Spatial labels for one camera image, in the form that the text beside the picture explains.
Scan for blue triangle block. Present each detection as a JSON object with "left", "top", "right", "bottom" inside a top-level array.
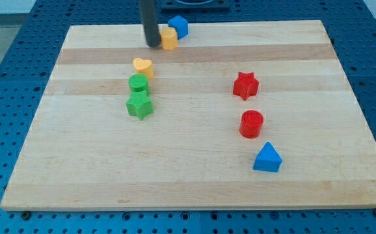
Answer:
[{"left": 252, "top": 142, "right": 282, "bottom": 172}]

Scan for green star block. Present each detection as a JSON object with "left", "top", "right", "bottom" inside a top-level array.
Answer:
[{"left": 126, "top": 90, "right": 153, "bottom": 120}]

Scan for green cylinder block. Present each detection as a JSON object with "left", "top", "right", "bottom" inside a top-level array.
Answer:
[{"left": 128, "top": 73, "right": 150, "bottom": 96}]

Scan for red cylinder block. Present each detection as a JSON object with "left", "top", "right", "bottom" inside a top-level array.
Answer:
[{"left": 239, "top": 110, "right": 264, "bottom": 138}]

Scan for red star block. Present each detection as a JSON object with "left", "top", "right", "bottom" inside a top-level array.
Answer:
[{"left": 233, "top": 71, "right": 260, "bottom": 101}]

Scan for yellow heart block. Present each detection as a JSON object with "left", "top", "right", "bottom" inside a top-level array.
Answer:
[{"left": 133, "top": 58, "right": 154, "bottom": 79}]

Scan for yellow hexagon block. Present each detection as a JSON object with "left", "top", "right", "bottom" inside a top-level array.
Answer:
[{"left": 161, "top": 27, "right": 178, "bottom": 50}]

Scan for blue cube block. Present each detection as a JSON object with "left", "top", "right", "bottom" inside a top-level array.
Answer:
[{"left": 168, "top": 16, "right": 189, "bottom": 40}]

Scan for wooden board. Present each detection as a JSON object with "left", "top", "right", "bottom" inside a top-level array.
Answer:
[{"left": 0, "top": 20, "right": 376, "bottom": 211}]

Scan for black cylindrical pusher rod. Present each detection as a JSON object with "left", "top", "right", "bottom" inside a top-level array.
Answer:
[{"left": 139, "top": 0, "right": 161, "bottom": 47}]

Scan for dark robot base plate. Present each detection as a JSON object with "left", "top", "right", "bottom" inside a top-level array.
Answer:
[{"left": 160, "top": 0, "right": 230, "bottom": 12}]

